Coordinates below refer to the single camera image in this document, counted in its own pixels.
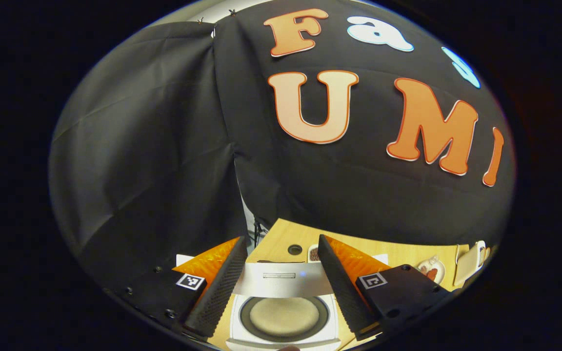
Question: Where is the white rice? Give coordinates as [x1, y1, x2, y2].
[249, 297, 322, 337]

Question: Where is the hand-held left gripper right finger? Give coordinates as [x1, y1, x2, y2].
[318, 234, 450, 341]

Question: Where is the white toaster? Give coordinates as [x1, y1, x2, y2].
[454, 240, 491, 287]

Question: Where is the black backdrop cloth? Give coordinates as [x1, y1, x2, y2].
[48, 0, 516, 293]

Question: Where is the white round plate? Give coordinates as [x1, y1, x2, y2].
[416, 255, 447, 285]

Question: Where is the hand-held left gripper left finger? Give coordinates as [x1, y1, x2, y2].
[110, 235, 248, 340]

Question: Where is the white rice cooker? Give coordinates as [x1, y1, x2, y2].
[226, 261, 342, 351]

